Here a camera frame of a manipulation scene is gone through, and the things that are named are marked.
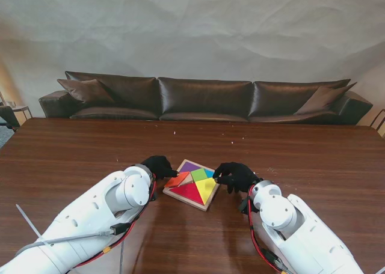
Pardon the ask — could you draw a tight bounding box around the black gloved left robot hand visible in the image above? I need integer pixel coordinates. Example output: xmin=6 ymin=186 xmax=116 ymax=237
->
xmin=141 ymin=155 xmax=179 ymax=181

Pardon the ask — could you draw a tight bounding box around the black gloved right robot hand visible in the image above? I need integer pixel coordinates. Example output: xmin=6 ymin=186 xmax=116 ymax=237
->
xmin=212 ymin=162 xmax=262 ymax=195

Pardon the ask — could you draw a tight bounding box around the orange parallelogram piece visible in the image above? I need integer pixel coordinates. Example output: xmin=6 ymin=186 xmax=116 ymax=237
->
xmin=164 ymin=171 xmax=191 ymax=188

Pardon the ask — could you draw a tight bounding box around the purple triangle piece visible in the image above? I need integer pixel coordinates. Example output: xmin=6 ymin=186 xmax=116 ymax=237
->
xmin=178 ymin=161 xmax=200 ymax=173

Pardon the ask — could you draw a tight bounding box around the large yellow triangle piece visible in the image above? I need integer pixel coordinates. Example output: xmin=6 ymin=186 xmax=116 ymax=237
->
xmin=195 ymin=178 xmax=218 ymax=206

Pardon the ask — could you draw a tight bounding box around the large red triangle piece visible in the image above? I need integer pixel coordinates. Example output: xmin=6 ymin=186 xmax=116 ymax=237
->
xmin=170 ymin=183 xmax=206 ymax=208

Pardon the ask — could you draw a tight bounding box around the green square piece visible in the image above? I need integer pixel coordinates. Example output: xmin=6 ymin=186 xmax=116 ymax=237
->
xmin=191 ymin=168 xmax=209 ymax=183

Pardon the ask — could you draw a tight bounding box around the square wooden tangram tray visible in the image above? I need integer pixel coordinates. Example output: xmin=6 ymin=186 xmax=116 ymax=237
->
xmin=162 ymin=159 xmax=220 ymax=212

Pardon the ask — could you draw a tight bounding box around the brown leather sofa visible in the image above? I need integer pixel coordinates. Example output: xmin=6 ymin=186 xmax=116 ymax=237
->
xmin=38 ymin=70 xmax=374 ymax=126

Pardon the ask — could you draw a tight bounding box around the brown sofa cushion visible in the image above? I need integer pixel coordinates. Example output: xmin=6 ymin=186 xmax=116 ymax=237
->
xmin=57 ymin=79 xmax=117 ymax=107
xmin=294 ymin=82 xmax=359 ymax=117

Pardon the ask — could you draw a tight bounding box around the side table with metal legs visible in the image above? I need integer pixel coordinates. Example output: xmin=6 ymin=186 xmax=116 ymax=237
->
xmin=0 ymin=90 xmax=34 ymax=133

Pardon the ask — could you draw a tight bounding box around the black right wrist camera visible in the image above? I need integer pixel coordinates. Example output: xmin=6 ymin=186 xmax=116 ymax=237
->
xmin=238 ymin=196 xmax=252 ymax=215

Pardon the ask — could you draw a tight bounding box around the red and black right arm cable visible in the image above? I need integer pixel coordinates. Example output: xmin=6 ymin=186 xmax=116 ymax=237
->
xmin=244 ymin=185 xmax=291 ymax=274

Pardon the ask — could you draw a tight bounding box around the red and black arm cable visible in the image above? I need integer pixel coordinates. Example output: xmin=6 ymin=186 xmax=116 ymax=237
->
xmin=244 ymin=185 xmax=291 ymax=274
xmin=73 ymin=173 xmax=158 ymax=274

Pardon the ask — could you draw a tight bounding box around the red and black left arm cable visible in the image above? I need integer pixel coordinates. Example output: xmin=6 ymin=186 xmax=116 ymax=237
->
xmin=73 ymin=173 xmax=158 ymax=274

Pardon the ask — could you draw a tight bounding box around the dark metal chair frame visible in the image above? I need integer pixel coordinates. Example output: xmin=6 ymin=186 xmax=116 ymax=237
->
xmin=369 ymin=108 xmax=385 ymax=138

